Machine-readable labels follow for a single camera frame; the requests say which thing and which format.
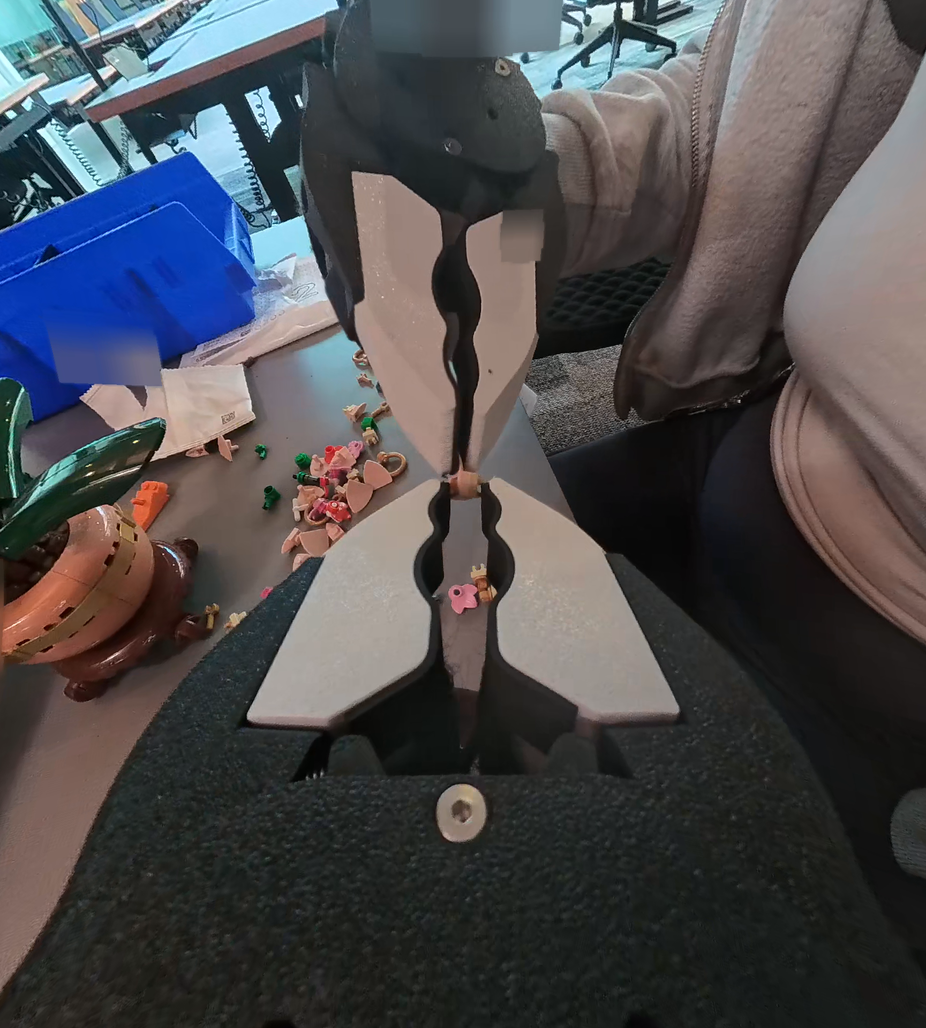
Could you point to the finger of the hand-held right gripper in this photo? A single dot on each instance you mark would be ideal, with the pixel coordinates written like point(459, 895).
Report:
point(507, 337)
point(398, 305)

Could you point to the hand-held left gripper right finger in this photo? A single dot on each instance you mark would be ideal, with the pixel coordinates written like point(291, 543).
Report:
point(583, 642)

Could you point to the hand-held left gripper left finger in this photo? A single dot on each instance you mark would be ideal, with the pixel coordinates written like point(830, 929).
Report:
point(350, 642)

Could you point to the small tan brick piece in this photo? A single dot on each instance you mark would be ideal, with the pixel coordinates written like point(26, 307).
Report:
point(467, 484)

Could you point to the person's right forearm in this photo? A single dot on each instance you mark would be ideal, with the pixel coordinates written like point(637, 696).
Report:
point(631, 160)

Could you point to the black mesh office chair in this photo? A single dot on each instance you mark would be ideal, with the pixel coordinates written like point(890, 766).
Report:
point(607, 301)

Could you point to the pile of small toy bricks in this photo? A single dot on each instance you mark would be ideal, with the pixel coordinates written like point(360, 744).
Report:
point(358, 494)

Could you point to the white paper bag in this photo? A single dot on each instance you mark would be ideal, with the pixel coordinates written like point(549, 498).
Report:
point(206, 401)

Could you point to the orange brick separator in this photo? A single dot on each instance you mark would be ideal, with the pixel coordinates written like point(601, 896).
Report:
point(153, 506)

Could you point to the blue plastic bin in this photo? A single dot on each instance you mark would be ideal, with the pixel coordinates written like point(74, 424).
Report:
point(109, 289)
point(181, 177)

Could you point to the person's beige fleece jacket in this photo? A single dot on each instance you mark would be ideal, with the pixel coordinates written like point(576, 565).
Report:
point(752, 241)

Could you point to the brick-built potted plant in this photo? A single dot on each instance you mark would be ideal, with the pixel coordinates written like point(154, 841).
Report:
point(85, 562)

